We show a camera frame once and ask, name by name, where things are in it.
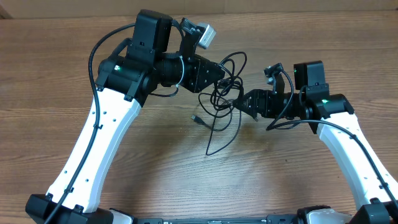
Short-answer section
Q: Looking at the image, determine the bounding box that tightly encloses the black usb cable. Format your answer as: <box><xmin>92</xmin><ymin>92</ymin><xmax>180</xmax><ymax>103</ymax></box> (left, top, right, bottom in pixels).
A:
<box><xmin>205</xmin><ymin>99</ymin><xmax>259</xmax><ymax>156</ymax></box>
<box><xmin>190</xmin><ymin>51</ymin><xmax>248</xmax><ymax>132</ymax></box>

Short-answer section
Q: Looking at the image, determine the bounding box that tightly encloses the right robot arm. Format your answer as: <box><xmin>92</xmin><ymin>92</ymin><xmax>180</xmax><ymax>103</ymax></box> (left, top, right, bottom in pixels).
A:
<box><xmin>233</xmin><ymin>61</ymin><xmax>397</xmax><ymax>223</ymax></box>

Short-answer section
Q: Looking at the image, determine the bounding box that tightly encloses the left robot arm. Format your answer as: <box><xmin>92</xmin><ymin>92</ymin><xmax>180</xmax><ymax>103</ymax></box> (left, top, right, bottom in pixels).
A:
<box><xmin>25</xmin><ymin>9</ymin><xmax>224</xmax><ymax>224</ymax></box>

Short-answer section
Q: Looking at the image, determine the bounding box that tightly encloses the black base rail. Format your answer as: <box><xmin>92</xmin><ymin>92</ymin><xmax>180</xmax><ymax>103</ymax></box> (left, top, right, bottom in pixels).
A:
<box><xmin>108</xmin><ymin>205</ymin><xmax>354</xmax><ymax>224</ymax></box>

